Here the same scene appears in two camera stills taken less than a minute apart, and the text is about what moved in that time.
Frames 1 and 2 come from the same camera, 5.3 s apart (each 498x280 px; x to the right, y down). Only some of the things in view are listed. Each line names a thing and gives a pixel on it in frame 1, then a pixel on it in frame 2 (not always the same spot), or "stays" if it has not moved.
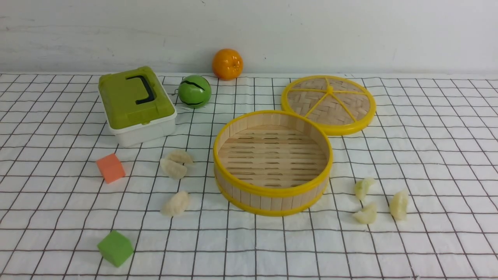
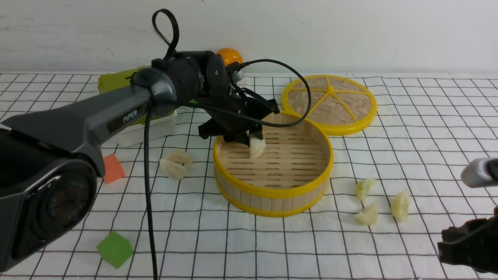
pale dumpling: (398, 205) stays
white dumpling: (181, 156) stays
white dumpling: (176, 205) → (256, 147)
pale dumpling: (367, 216) stays
